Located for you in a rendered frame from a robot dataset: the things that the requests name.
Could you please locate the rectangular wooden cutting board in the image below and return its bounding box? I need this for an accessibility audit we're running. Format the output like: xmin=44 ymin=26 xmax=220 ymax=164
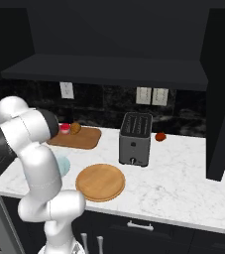
xmin=47 ymin=126 xmax=103 ymax=151

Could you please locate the brown croissant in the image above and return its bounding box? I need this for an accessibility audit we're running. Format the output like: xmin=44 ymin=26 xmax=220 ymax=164
xmin=69 ymin=121 xmax=82 ymax=136

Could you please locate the red jam jar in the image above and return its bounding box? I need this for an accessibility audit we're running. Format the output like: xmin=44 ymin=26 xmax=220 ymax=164
xmin=58 ymin=123 xmax=71 ymax=135

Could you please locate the round wooden board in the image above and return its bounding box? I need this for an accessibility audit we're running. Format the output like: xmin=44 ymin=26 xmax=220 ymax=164
xmin=74 ymin=163 xmax=127 ymax=203

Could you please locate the dark upper cabinet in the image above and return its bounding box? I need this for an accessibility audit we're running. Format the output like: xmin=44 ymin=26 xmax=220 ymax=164
xmin=0 ymin=0 xmax=225 ymax=92

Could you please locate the dark open cabinet door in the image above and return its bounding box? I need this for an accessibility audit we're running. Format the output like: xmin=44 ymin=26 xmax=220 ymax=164
xmin=199 ymin=0 xmax=225 ymax=183

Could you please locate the dark lower cabinet door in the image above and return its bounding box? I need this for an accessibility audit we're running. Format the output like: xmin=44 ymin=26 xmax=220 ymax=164
xmin=0 ymin=195 xmax=94 ymax=254

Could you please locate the grey toaster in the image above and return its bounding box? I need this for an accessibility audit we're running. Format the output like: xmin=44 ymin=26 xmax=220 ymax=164
xmin=118 ymin=111 xmax=154 ymax=168

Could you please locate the red-brown round pastry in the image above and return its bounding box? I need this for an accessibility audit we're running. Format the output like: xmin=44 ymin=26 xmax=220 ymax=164
xmin=155 ymin=131 xmax=168 ymax=143

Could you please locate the light blue plate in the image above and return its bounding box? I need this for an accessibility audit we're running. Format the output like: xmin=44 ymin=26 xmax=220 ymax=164
xmin=56 ymin=155 xmax=71 ymax=179

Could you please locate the dark drawer front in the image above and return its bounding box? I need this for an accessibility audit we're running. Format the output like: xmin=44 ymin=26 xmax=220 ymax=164
xmin=107 ymin=213 xmax=196 ymax=254

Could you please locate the white wall outlet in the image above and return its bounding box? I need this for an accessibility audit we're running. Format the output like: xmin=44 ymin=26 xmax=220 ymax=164
xmin=58 ymin=81 xmax=75 ymax=100
xmin=135 ymin=86 xmax=153 ymax=106
xmin=151 ymin=86 xmax=169 ymax=107

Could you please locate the silver drawer handle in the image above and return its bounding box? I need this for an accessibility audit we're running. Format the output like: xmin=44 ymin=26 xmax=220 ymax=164
xmin=126 ymin=220 xmax=155 ymax=232

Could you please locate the silver cabinet door handle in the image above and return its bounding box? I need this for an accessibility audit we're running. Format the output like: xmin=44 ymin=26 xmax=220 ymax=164
xmin=80 ymin=232 xmax=89 ymax=254
xmin=96 ymin=235 xmax=105 ymax=254

